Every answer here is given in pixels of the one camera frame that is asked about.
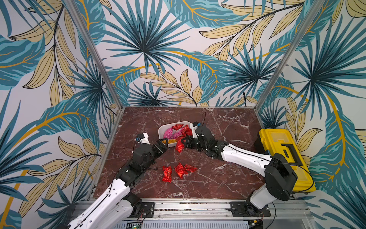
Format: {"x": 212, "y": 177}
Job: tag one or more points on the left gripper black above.
{"x": 164, "y": 147}

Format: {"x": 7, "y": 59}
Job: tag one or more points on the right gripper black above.
{"x": 190, "y": 141}

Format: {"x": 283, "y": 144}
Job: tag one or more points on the white plastic storage box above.
{"x": 163, "y": 128}

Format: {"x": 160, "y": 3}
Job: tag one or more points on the red tea bag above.
{"x": 189, "y": 168}
{"x": 186, "y": 131}
{"x": 178, "y": 126}
{"x": 179, "y": 145}
{"x": 180, "y": 170}
{"x": 167, "y": 174}

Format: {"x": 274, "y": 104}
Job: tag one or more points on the pink tea bag large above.
{"x": 168, "y": 133}

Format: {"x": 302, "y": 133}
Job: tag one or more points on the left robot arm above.
{"x": 118, "y": 202}

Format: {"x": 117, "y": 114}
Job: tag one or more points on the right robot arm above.
{"x": 280, "y": 178}

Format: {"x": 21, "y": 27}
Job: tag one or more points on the yellow tea bag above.
{"x": 172, "y": 141}

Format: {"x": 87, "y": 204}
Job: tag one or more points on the red tea bag in box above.
{"x": 178, "y": 126}

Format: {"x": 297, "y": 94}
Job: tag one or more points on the yellow black toolbox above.
{"x": 272, "y": 141}

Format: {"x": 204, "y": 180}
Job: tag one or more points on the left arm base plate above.
{"x": 143, "y": 210}

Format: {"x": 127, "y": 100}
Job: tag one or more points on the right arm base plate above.
{"x": 246, "y": 209}

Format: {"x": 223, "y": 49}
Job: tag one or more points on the aluminium front rail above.
{"x": 214, "y": 214}

